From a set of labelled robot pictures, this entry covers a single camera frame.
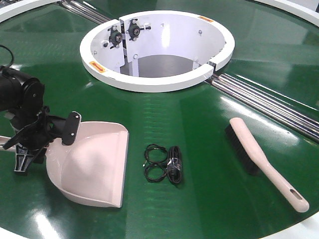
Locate thin black cable coil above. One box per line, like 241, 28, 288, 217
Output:
143, 162, 168, 183
145, 143, 168, 164

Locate black bearing block left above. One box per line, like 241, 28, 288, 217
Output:
108, 25, 123, 49

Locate steel conveyor rollers left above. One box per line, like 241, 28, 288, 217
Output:
59, 0, 112, 24

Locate pink brush with black bristles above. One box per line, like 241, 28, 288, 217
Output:
225, 118, 310, 213

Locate green conveyor belt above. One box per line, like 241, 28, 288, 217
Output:
0, 0, 319, 239

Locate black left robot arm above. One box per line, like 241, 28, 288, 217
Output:
0, 67, 66, 175

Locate thick black cable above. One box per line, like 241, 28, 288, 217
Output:
166, 145, 183, 184

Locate white outer conveyor rim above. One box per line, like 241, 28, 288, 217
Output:
0, 0, 319, 26

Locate black bearing block right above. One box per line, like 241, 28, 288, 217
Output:
127, 18, 152, 41

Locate black bearing block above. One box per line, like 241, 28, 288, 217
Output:
127, 18, 152, 41
108, 25, 123, 49

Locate steel conveyor rollers right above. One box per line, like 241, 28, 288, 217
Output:
205, 74, 319, 143

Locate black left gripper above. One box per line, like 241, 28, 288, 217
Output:
2, 106, 65, 176

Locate white inner conveyor ring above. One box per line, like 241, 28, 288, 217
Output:
79, 10, 235, 93

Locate steel conveyor rollers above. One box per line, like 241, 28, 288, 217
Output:
59, 0, 112, 24
205, 74, 319, 143

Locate pink plastic dustpan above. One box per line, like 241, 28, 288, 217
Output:
0, 121, 130, 208

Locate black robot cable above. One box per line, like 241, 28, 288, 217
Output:
0, 44, 14, 67

